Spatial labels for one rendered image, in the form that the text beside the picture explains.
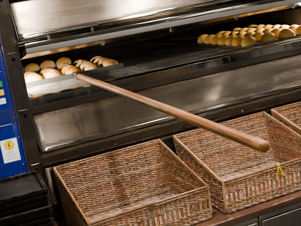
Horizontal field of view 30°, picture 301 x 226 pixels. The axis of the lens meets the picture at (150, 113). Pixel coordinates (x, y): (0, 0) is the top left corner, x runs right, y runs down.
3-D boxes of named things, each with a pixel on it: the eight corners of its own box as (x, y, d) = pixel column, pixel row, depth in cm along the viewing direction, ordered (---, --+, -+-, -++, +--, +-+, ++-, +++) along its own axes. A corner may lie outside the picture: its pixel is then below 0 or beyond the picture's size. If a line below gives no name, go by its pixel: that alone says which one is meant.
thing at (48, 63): (41, 70, 353) (39, 62, 352) (39, 69, 360) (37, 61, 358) (56, 67, 356) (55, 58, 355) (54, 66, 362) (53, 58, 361)
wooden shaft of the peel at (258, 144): (272, 151, 134) (270, 140, 134) (261, 154, 133) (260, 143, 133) (83, 78, 291) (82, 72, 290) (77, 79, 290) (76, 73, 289)
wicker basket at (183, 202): (61, 221, 266) (50, 166, 260) (167, 189, 287) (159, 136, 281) (93, 260, 222) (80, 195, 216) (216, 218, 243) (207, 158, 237)
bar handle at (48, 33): (27, 49, 240) (27, 49, 241) (100, 35, 251) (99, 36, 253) (24, 35, 240) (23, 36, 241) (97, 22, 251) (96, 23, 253)
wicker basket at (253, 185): (177, 186, 288) (169, 134, 282) (269, 158, 308) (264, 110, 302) (225, 216, 244) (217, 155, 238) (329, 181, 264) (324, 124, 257)
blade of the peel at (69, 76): (124, 67, 308) (123, 62, 307) (24, 88, 289) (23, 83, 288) (104, 62, 340) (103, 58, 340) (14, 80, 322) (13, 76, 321)
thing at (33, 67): (26, 73, 350) (24, 65, 348) (23, 72, 355) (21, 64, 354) (41, 70, 354) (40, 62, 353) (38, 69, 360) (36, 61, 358)
